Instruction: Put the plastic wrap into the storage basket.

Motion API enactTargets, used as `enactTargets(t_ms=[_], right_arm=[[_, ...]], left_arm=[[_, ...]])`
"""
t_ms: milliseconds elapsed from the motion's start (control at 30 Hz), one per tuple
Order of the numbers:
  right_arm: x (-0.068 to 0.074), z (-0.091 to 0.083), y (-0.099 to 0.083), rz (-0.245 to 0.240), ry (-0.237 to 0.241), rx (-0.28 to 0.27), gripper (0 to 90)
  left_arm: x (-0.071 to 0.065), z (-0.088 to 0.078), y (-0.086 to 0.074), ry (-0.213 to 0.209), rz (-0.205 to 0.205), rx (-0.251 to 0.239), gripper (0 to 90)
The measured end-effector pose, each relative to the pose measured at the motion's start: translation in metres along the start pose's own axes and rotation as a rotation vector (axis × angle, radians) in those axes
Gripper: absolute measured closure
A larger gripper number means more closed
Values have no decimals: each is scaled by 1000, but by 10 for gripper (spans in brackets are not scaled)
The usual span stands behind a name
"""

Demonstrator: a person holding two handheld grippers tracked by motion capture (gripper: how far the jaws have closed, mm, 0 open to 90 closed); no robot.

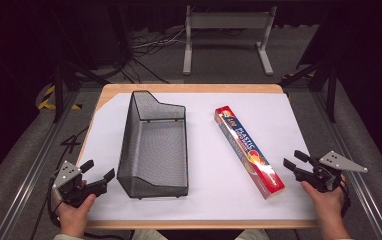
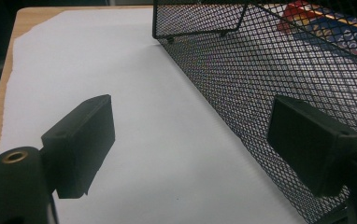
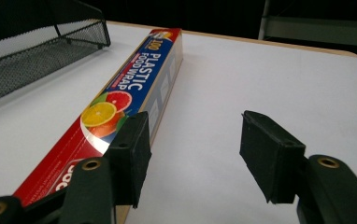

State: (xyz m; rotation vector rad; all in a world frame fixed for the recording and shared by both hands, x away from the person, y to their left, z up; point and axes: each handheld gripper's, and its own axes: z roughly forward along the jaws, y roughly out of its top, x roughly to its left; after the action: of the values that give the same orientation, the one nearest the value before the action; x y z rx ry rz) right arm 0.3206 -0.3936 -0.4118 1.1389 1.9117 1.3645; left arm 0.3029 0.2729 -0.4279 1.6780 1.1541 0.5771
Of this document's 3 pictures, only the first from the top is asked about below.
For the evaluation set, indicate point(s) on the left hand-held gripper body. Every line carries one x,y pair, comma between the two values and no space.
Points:
69,184

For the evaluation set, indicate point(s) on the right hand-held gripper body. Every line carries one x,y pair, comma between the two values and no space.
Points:
329,171

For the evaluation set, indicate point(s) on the red plastic wrap box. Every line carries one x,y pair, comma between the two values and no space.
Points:
247,151

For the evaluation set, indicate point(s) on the person's right hand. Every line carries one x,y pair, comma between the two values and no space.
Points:
327,200

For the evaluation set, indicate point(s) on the person's left hand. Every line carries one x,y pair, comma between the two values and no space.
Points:
74,215

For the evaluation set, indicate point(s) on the yellow black hazard tape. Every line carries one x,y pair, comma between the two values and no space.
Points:
54,98

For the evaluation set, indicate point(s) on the black tripod stand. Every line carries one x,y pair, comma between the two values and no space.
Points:
69,73
322,80

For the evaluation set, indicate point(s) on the white paper sheet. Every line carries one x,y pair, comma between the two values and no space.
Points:
199,156

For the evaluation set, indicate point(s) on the grey metal stand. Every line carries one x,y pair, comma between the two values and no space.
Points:
229,36

